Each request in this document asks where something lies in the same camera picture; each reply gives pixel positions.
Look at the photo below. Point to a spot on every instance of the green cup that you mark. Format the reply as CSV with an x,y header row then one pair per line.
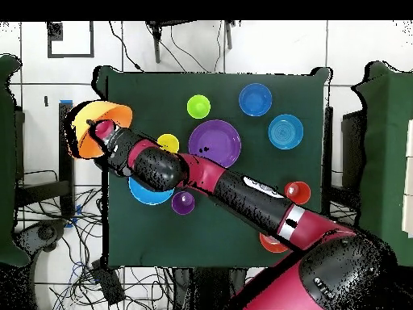
x,y
198,106

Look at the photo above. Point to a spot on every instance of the black tripod stand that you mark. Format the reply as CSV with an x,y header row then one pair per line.
x,y
157,48

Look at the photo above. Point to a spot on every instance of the black chair base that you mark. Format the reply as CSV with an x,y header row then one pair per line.
x,y
43,232

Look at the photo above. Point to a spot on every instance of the purple bowl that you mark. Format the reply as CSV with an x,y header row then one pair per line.
x,y
219,139

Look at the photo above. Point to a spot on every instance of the dark blue bowl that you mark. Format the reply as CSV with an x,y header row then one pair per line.
x,y
255,99

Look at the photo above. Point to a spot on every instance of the flat-bottomed light blue bowl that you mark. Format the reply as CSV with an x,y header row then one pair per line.
x,y
285,131

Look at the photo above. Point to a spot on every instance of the orange cup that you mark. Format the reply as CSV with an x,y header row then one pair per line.
x,y
297,193

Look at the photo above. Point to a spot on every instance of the dark green tablecloth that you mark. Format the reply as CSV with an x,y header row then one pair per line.
x,y
145,242

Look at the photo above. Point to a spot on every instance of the small orange bowl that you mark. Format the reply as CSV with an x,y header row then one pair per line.
x,y
271,245

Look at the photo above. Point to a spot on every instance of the yellow cup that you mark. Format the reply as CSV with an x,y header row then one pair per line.
x,y
169,142

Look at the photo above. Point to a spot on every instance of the large light blue bowl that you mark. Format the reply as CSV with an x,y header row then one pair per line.
x,y
145,195

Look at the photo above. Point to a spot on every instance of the black table frame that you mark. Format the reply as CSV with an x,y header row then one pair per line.
x,y
66,168

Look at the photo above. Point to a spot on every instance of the black power strip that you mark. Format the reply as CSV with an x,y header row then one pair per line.
x,y
108,284

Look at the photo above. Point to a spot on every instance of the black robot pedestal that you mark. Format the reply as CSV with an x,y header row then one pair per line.
x,y
206,290

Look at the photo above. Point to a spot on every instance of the large yellow-orange bowl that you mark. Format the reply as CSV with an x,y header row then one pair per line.
x,y
80,132

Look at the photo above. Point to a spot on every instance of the black square floor frame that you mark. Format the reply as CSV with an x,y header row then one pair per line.
x,y
55,30

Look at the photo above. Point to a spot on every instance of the purple cup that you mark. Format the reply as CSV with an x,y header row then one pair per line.
x,y
182,203

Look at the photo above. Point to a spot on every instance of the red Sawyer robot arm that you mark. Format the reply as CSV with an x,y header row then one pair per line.
x,y
258,200

